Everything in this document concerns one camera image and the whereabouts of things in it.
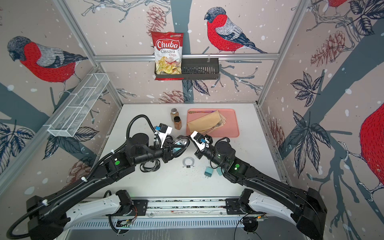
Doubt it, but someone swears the clear pouch black zipper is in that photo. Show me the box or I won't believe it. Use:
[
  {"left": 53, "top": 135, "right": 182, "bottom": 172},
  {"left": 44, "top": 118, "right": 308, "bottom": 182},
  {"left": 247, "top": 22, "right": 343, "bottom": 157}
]
[{"left": 171, "top": 136, "right": 191, "bottom": 158}]

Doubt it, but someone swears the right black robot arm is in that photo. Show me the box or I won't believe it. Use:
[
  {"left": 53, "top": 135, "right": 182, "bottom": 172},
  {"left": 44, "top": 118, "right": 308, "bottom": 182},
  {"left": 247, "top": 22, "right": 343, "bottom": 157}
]
[{"left": 193, "top": 139, "right": 328, "bottom": 240}]

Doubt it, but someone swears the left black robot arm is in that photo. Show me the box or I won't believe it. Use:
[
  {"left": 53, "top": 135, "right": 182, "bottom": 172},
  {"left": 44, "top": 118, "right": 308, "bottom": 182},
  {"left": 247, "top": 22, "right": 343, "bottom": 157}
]
[{"left": 7, "top": 115, "right": 188, "bottom": 240}]

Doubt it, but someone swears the clear pouch far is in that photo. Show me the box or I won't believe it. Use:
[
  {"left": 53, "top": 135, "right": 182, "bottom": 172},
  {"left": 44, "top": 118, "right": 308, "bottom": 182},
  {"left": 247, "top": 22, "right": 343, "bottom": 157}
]
[{"left": 140, "top": 160, "right": 161, "bottom": 173}]

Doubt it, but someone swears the teal charger plug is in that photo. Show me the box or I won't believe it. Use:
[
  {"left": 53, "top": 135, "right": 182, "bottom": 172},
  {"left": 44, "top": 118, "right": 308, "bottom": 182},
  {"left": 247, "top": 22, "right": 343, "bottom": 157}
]
[
  {"left": 204, "top": 167, "right": 214, "bottom": 178},
  {"left": 217, "top": 168, "right": 224, "bottom": 176}
]

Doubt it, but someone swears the yellow folded napkin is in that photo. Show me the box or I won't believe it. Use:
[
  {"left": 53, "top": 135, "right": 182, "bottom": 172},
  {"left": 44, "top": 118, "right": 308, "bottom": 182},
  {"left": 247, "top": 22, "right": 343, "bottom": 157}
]
[{"left": 187, "top": 111, "right": 227, "bottom": 134}]

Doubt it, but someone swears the orange pepper spice jar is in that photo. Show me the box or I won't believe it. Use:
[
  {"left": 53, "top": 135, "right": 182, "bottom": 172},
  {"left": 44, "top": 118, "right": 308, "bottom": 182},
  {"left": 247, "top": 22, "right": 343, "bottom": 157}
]
[{"left": 174, "top": 116, "right": 182, "bottom": 130}]

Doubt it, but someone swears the pink tray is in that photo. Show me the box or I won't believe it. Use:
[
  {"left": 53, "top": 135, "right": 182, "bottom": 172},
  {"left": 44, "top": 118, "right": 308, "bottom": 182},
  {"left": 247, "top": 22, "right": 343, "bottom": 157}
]
[{"left": 187, "top": 109, "right": 240, "bottom": 138}]

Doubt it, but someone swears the shichimi spice jar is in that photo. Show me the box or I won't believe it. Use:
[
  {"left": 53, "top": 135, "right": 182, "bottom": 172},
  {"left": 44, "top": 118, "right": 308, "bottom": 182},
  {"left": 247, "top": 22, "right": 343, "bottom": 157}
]
[{"left": 170, "top": 108, "right": 179, "bottom": 121}]

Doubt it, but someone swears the Chuba cassava chips bag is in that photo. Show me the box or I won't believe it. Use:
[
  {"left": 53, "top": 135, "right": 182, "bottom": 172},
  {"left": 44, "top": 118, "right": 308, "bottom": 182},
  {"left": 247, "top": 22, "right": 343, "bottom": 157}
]
[{"left": 151, "top": 32, "right": 184, "bottom": 81}]

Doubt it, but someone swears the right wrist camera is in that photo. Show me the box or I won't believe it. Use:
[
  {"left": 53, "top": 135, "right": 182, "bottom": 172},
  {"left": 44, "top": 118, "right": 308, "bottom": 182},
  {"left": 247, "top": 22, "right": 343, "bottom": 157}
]
[{"left": 190, "top": 131, "right": 213, "bottom": 152}]

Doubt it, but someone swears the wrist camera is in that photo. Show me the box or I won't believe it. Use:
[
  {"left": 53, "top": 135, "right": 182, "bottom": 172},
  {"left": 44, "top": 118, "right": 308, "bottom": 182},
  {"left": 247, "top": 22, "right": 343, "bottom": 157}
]
[
  {"left": 190, "top": 131, "right": 213, "bottom": 152},
  {"left": 155, "top": 123, "right": 173, "bottom": 148}
]

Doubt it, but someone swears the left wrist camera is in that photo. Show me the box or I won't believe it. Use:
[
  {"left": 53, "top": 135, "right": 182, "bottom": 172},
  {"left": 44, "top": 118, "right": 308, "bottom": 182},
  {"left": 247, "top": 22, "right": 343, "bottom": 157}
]
[{"left": 155, "top": 123, "right": 173, "bottom": 148}]

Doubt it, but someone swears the pink handled fork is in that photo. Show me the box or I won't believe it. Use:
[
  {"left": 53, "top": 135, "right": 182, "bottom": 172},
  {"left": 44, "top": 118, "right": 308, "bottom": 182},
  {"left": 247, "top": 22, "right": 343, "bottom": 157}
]
[{"left": 203, "top": 120, "right": 226, "bottom": 135}]

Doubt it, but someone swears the pink handled spoon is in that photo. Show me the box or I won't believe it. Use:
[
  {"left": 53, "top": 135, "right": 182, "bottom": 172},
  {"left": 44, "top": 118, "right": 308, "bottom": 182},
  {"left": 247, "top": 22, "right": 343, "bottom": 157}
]
[{"left": 188, "top": 111, "right": 215, "bottom": 114}]

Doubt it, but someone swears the black wall basket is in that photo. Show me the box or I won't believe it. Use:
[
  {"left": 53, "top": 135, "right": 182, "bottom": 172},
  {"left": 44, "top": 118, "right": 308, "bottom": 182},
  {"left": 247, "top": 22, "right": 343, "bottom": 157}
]
[{"left": 155, "top": 58, "right": 220, "bottom": 81}]

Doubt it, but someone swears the white wire mesh shelf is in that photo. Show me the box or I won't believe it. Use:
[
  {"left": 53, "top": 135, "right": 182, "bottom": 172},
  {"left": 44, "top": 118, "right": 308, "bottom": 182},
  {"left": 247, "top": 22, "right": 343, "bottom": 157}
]
[{"left": 48, "top": 73, "right": 110, "bottom": 137}]

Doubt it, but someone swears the aluminium frame rail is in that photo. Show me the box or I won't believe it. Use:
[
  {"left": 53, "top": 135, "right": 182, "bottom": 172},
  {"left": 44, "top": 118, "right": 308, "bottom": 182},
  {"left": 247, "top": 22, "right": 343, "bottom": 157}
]
[{"left": 94, "top": 53, "right": 280, "bottom": 63}]

